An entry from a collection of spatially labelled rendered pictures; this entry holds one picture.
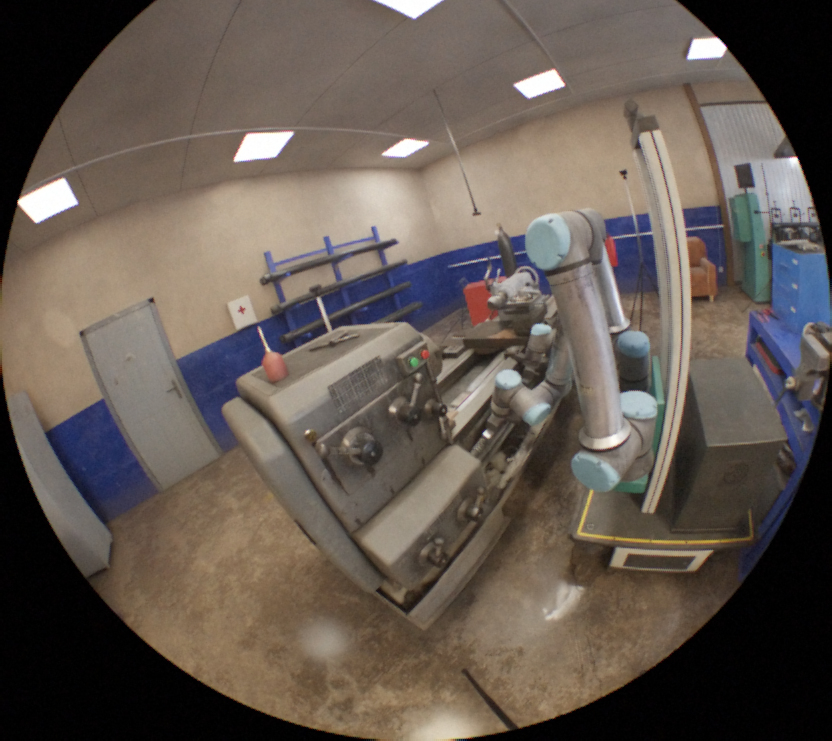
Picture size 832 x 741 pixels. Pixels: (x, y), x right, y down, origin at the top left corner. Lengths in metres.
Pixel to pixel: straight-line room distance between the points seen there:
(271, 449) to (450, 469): 0.63
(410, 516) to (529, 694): 1.04
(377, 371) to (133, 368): 3.44
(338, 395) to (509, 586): 1.31
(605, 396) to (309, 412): 0.72
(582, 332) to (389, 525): 0.77
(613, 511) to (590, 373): 0.92
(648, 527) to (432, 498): 0.96
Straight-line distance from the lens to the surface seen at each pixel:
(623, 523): 1.48
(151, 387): 3.95
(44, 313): 4.40
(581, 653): 1.58
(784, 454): 2.02
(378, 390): 0.86
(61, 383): 4.32
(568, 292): 0.66
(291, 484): 0.80
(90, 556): 3.82
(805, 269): 1.88
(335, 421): 0.79
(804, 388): 1.27
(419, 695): 1.62
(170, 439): 4.08
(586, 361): 0.70
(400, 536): 0.98
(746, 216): 5.03
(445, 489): 1.05
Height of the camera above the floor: 1.56
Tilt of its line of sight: 14 degrees down
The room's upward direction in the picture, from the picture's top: 17 degrees counter-clockwise
